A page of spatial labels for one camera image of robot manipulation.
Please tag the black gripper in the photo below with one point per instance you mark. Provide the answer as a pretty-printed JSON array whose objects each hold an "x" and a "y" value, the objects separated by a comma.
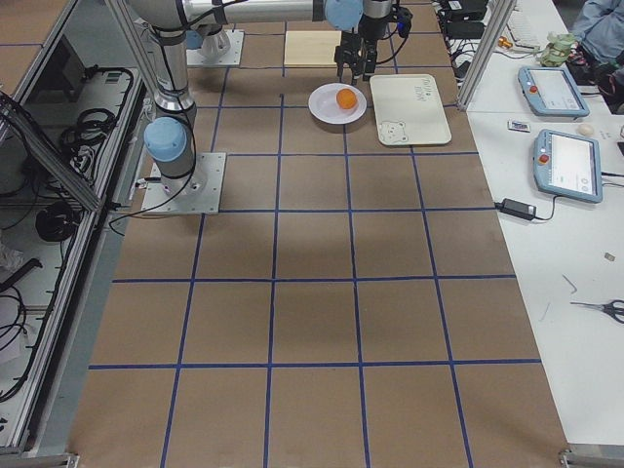
[
  {"x": 354, "y": 40},
  {"x": 371, "y": 25}
]

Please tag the orange fruit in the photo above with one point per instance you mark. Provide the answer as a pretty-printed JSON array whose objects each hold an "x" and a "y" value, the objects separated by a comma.
[{"x": 346, "y": 99}]

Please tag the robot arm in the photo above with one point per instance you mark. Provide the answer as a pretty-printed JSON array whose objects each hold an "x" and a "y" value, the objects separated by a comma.
[
  {"x": 224, "y": 48},
  {"x": 169, "y": 21}
]

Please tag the pale green bear tray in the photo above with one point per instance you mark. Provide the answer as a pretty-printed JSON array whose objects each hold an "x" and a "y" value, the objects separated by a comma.
[{"x": 408, "y": 110}]

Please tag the wooden cutting board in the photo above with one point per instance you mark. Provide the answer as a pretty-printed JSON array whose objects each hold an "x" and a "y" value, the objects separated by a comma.
[{"x": 310, "y": 48}]

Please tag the white round plate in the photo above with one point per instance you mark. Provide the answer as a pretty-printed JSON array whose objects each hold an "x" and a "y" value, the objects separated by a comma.
[{"x": 322, "y": 105}]

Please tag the brass cylinder part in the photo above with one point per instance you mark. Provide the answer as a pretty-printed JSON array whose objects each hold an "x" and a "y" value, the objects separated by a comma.
[{"x": 505, "y": 43}]

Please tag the white keyboard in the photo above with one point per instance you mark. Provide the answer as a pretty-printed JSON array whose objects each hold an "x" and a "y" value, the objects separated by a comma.
[{"x": 521, "y": 32}]

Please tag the small white label box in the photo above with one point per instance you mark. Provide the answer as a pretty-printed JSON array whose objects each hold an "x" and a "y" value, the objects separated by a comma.
[{"x": 518, "y": 126}]

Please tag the green tape roll stack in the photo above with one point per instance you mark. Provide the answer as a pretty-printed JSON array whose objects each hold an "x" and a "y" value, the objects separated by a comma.
[{"x": 557, "y": 50}]

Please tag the far blue teach pendant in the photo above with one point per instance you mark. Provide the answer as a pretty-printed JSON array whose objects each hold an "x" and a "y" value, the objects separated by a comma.
[{"x": 551, "y": 91}]

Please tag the blue teach pendant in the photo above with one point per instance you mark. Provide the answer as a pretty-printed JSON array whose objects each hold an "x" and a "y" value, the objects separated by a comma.
[
  {"x": 568, "y": 165},
  {"x": 551, "y": 91}
]

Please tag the black power adapter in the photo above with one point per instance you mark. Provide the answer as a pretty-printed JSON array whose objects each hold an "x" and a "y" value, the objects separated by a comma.
[{"x": 516, "y": 209}]

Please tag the person in blue jacket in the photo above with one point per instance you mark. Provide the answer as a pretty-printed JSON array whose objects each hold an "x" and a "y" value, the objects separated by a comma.
[{"x": 599, "y": 29}]

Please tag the near blue teach pendant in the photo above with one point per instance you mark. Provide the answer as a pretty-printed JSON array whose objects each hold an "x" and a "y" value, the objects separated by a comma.
[{"x": 568, "y": 165}]

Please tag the beige egg shaped object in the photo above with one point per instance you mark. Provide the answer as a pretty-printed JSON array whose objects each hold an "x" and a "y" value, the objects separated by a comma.
[{"x": 585, "y": 130}]

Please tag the hex key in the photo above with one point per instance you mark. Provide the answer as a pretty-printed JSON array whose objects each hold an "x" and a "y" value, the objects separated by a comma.
[{"x": 573, "y": 288}]

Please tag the black scissors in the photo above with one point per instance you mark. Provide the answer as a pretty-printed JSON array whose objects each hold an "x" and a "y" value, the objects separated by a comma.
[{"x": 613, "y": 309}]

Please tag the aluminium frame post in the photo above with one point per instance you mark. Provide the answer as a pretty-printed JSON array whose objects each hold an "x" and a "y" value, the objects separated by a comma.
[{"x": 500, "y": 12}]

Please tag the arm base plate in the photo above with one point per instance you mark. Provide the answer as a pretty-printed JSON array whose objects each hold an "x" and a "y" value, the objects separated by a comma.
[
  {"x": 190, "y": 195},
  {"x": 222, "y": 49}
]

